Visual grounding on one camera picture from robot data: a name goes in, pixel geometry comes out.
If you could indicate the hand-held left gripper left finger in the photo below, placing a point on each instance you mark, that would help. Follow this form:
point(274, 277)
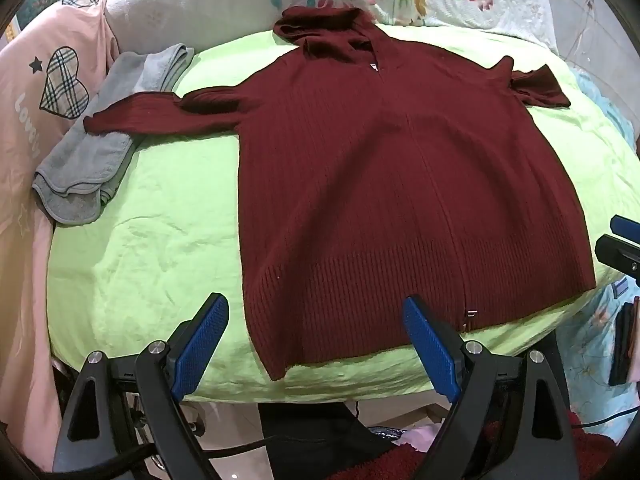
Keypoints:
point(200, 345)

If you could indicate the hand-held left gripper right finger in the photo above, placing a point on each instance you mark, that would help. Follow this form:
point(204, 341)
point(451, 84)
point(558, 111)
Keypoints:
point(430, 350)

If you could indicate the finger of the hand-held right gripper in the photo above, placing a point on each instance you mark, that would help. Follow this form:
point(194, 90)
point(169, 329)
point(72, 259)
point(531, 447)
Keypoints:
point(627, 225)
point(620, 257)

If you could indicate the dark red knit sweater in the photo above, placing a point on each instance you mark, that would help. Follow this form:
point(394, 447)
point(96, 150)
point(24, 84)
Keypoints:
point(380, 195)

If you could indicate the dark flat object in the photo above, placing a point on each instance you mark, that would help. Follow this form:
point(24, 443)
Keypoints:
point(625, 345)

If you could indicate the light green bed sheet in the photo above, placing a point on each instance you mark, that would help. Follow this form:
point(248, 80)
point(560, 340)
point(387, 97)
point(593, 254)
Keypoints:
point(165, 240)

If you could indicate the dark cloth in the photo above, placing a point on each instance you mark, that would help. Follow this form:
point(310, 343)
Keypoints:
point(310, 435)

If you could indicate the grey towel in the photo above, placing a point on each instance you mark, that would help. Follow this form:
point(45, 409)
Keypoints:
point(95, 160)

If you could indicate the pink quilt with plaid hearts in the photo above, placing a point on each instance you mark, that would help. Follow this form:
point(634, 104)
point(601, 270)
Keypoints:
point(30, 160)

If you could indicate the white floral blanket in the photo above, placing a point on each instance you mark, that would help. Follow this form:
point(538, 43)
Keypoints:
point(240, 0)

